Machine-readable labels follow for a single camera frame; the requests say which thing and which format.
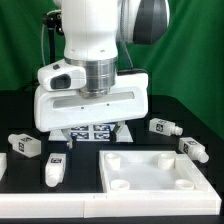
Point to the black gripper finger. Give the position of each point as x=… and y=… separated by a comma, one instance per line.
x=69, y=138
x=119, y=131

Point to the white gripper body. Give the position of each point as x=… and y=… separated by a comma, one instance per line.
x=59, y=110

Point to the white square tabletop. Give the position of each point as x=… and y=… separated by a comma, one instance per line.
x=148, y=171

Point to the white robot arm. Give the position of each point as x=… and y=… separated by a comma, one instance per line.
x=84, y=87

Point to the white sheet with tags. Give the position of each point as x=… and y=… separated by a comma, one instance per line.
x=98, y=132

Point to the white obstacle piece left edge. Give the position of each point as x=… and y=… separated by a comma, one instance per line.
x=3, y=164

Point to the white L-shaped obstacle fence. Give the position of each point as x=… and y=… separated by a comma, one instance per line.
x=113, y=204

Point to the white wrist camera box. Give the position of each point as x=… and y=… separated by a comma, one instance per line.
x=61, y=76

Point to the black camera stand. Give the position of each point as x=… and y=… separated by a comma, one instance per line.
x=51, y=24

